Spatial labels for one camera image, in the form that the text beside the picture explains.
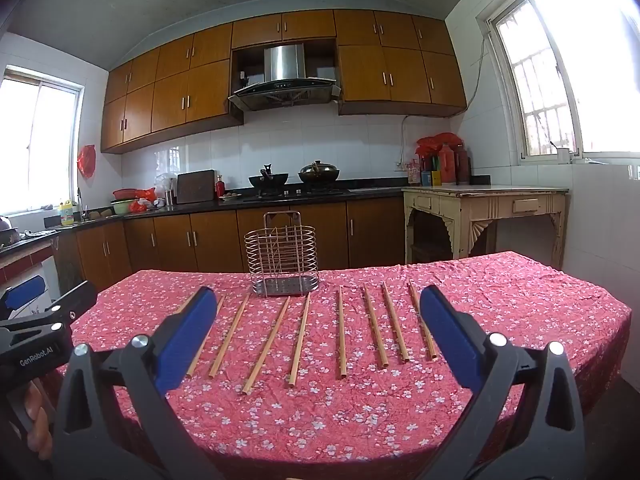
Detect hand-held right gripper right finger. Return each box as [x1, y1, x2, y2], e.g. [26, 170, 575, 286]
[419, 284, 587, 480]

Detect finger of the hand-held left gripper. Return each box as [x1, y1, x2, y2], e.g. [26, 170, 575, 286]
[47, 280, 99, 324]
[0, 275, 49, 315]

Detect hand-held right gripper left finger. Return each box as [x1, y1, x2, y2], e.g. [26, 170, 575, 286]
[52, 286, 221, 480]

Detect metal wire utensil holder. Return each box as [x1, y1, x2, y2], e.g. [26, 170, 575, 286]
[244, 211, 321, 297]

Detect person's left hand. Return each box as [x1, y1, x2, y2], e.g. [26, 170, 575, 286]
[22, 377, 55, 461]

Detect white appliance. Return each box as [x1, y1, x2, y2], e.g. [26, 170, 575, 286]
[41, 256, 62, 307]

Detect red basin with bags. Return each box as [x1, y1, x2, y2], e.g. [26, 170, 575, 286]
[111, 188, 141, 216]

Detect cream wooden side table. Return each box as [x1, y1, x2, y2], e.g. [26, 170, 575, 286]
[402, 186, 570, 268]

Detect hanging red plastic bag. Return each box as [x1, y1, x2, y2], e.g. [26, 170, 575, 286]
[76, 144, 97, 180]

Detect white plastic bag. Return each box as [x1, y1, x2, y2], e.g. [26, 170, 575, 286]
[154, 172, 179, 202]

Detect red floral tablecloth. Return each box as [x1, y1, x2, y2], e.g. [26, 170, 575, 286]
[42, 250, 633, 480]

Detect small sliding window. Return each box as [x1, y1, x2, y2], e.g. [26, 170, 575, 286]
[0, 65, 86, 217]

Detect small colourful boxes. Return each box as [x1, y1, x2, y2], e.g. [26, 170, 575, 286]
[421, 156, 443, 187]

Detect dark wooden cutting board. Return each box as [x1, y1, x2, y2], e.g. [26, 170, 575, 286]
[176, 170, 217, 205]

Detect black kitchen countertop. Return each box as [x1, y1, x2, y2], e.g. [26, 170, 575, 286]
[0, 185, 406, 257]

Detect orange red thermos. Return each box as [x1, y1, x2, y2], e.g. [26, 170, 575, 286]
[438, 143, 455, 185]

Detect dark red thermos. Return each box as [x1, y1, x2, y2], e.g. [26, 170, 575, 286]
[453, 143, 472, 185]

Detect black wok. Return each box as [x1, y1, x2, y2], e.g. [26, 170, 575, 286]
[248, 163, 290, 193]

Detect gas stove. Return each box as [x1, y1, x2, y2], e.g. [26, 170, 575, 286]
[242, 187, 351, 202]

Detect crumpled red plastic bag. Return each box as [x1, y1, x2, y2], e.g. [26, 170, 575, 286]
[416, 132, 462, 157]

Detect black pot with lid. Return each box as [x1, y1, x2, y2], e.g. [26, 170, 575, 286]
[298, 161, 341, 185]

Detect steel range hood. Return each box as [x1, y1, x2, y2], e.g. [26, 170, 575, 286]
[228, 44, 342, 112]

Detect large barred window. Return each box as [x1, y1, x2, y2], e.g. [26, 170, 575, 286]
[477, 0, 640, 164]

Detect wall cable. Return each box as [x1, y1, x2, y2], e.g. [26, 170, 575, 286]
[399, 35, 489, 171]

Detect wooden wall cabinet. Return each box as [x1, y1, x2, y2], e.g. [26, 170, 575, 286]
[100, 22, 245, 155]
[231, 9, 337, 51]
[334, 9, 468, 117]

